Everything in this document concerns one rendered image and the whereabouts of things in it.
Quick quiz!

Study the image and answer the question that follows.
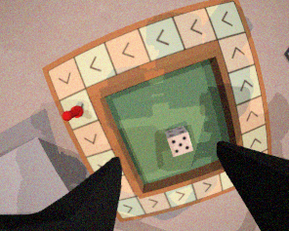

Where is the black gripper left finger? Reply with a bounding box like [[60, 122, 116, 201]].
[[0, 156, 122, 231]]

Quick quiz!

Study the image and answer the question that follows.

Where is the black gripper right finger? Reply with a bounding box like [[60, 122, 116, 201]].
[[216, 141, 289, 231]]

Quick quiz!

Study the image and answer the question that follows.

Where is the red pawn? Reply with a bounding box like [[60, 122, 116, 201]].
[[62, 106, 84, 120]]

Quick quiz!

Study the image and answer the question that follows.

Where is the white die with black pips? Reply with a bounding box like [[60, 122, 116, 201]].
[[165, 127, 193, 158]]

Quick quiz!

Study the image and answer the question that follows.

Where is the orange square board track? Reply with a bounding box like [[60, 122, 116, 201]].
[[42, 0, 271, 222]]

